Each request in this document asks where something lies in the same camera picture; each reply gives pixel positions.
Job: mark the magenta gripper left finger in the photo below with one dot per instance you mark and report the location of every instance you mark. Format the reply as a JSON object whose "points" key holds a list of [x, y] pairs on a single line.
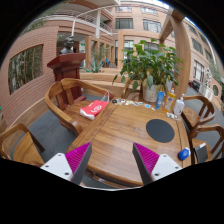
{"points": [[70, 166]]}

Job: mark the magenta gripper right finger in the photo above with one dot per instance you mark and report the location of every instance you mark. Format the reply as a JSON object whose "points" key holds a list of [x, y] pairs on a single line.
{"points": [[153, 166]]}

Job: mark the round black mouse pad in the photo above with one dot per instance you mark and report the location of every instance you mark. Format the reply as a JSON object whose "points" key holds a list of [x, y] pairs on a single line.
{"points": [[160, 130]]}

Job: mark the blue computer mouse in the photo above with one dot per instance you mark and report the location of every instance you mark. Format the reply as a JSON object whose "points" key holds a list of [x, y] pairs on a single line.
{"points": [[183, 154]]}

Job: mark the red and white bag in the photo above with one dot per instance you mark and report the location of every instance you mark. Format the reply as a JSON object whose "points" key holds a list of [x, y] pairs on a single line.
{"points": [[93, 109]]}

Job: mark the wooden chair right front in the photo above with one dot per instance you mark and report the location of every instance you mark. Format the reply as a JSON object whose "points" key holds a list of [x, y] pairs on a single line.
{"points": [[213, 153]]}

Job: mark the dark notebook on chair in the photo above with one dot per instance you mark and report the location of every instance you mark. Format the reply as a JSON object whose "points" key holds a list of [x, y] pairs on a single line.
{"points": [[201, 153]]}

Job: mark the wooden chair right back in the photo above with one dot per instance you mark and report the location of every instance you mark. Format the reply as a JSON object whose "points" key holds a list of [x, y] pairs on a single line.
{"points": [[194, 118]]}

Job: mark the yellow spray bottle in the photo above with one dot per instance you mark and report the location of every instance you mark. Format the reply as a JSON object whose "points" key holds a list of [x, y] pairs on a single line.
{"points": [[170, 98]]}

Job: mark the wooden chair near left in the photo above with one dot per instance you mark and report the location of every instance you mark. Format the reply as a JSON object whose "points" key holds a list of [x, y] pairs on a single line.
{"points": [[26, 150]]}

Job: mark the wooden armchair left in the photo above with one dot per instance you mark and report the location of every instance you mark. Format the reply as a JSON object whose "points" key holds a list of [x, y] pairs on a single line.
{"points": [[61, 103]]}

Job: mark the white plant pot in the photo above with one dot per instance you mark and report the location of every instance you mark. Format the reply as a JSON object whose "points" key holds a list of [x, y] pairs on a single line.
{"points": [[150, 93]]}

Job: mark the white pump bottle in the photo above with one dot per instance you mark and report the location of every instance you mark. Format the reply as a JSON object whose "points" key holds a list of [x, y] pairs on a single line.
{"points": [[179, 106]]}

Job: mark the blue bottle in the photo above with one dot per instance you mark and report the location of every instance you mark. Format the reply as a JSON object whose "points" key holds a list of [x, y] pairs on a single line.
{"points": [[159, 100]]}

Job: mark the wooden chair behind table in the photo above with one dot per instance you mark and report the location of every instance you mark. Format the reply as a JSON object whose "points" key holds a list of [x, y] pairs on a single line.
{"points": [[134, 95]]}

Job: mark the green potted plant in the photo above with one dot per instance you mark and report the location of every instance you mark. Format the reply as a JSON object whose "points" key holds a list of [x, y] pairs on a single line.
{"points": [[150, 67]]}

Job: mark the dark bust statue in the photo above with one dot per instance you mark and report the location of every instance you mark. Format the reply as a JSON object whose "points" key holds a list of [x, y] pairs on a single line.
{"points": [[68, 46]]}

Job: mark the red wooden pedestal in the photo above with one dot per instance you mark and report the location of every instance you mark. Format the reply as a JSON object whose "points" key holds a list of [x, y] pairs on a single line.
{"points": [[68, 66]]}

